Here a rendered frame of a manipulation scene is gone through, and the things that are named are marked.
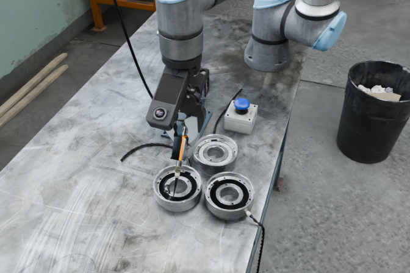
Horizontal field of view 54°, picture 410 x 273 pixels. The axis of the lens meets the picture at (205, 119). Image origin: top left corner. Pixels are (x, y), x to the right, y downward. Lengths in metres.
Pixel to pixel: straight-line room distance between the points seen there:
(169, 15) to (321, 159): 1.62
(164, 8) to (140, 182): 0.43
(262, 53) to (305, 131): 1.10
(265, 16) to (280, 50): 0.13
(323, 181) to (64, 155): 1.35
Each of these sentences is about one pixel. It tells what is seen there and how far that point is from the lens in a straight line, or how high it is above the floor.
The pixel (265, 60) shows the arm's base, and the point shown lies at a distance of 1.25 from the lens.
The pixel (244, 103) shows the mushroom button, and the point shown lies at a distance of 1.01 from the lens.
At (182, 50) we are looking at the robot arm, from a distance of 0.67.
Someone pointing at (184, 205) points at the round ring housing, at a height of 0.83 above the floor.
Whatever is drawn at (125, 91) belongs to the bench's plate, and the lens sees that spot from 1.19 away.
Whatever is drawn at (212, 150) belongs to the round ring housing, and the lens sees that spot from 0.96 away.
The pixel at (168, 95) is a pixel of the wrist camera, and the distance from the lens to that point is 0.69.
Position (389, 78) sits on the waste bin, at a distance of 2.22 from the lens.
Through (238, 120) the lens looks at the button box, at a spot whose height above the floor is 0.84.
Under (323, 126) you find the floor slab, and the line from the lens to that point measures 2.35.
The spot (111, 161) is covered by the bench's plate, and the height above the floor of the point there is 0.80.
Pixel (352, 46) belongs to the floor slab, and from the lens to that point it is 3.15.
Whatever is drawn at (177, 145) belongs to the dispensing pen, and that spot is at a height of 0.94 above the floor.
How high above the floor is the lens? 1.50
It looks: 41 degrees down
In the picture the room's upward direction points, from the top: straight up
